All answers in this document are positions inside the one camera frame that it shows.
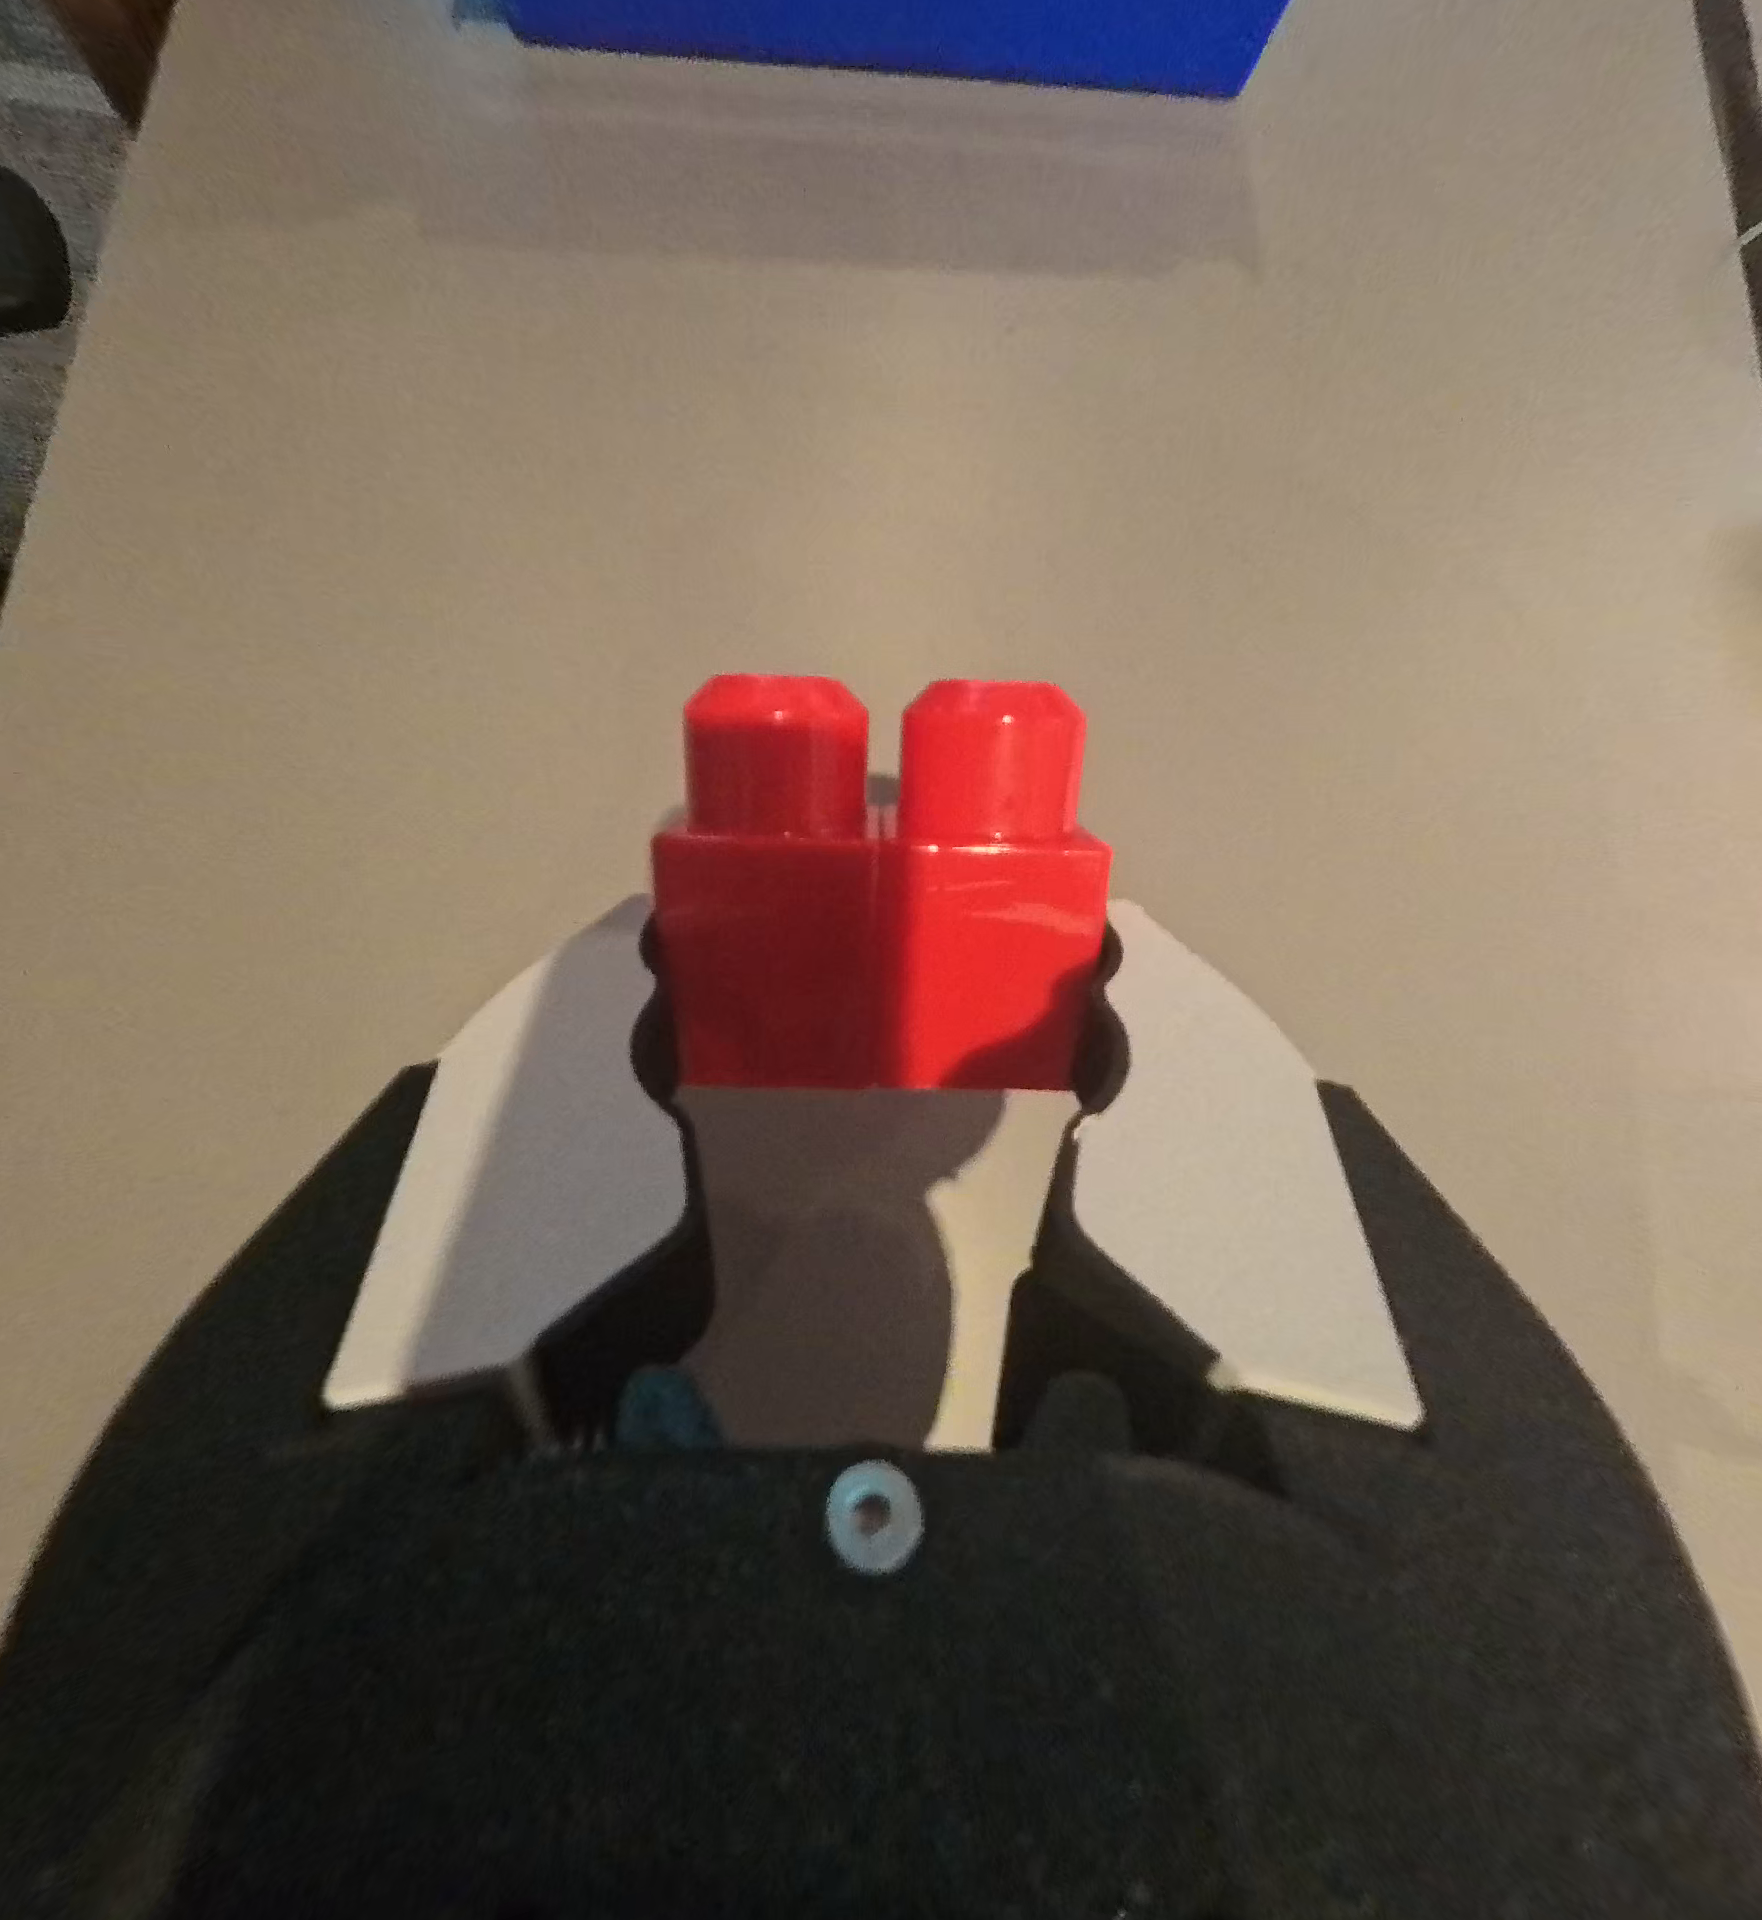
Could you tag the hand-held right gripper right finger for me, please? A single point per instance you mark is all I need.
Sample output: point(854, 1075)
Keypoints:
point(1226, 1200)

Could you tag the blue divided plastic bin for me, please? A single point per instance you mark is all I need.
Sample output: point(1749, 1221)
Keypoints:
point(896, 38)

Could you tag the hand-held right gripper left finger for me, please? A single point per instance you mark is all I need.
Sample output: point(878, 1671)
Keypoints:
point(522, 1185)

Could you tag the red mega block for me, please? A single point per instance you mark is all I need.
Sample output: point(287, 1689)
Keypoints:
point(881, 946)

